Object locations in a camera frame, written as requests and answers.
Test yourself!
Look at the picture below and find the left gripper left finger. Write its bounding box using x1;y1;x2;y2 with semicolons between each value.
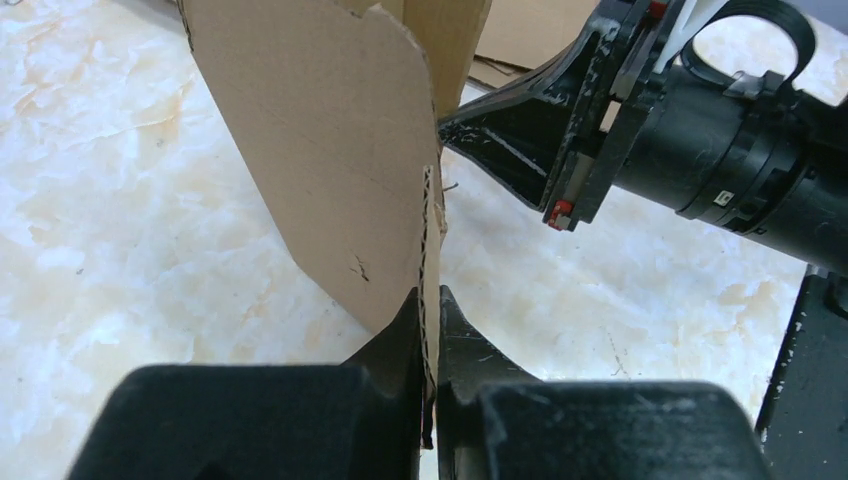
69;291;423;479

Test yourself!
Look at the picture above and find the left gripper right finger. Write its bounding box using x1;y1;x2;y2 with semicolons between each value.
436;288;771;479

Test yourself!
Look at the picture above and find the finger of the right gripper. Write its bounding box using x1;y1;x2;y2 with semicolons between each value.
438;32;600;211

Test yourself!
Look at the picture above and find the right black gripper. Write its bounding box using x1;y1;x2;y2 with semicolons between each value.
544;1;847;274

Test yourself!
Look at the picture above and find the brown cardboard box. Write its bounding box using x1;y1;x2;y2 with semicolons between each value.
178;1;490;386

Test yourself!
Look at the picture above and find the stack of brown cardboard blanks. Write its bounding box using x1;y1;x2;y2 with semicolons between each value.
468;0;598;89

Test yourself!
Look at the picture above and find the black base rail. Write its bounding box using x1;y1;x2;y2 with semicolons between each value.
755;266;847;480

